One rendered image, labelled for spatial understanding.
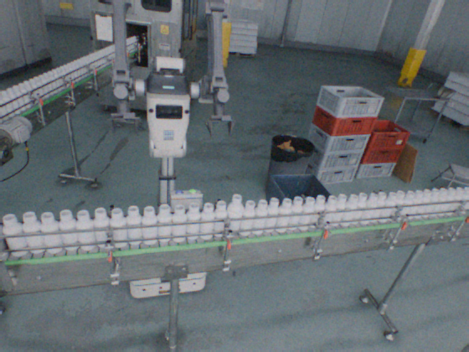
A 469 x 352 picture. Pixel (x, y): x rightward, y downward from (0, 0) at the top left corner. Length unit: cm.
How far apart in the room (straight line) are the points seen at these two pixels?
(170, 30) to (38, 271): 379
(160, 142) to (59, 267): 85
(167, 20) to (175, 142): 301
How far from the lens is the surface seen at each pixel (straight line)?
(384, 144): 432
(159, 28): 470
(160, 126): 179
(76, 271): 139
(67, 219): 127
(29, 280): 145
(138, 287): 226
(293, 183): 206
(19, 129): 232
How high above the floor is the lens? 193
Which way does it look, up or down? 32 degrees down
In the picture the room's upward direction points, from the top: 9 degrees clockwise
